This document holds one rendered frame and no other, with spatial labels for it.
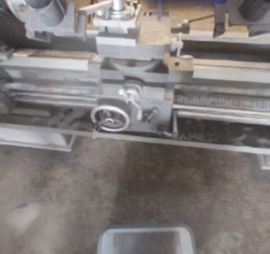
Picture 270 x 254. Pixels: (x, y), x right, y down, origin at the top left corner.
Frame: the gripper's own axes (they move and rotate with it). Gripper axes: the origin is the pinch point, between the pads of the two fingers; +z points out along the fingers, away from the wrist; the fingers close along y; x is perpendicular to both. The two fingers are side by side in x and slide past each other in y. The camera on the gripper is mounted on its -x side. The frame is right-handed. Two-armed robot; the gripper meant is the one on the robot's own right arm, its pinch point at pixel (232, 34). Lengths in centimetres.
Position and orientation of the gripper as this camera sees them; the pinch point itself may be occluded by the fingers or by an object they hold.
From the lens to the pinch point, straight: 63.1
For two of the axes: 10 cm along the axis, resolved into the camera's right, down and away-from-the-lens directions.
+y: -10.0, 0.3, 0.0
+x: 0.2, 9.9, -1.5
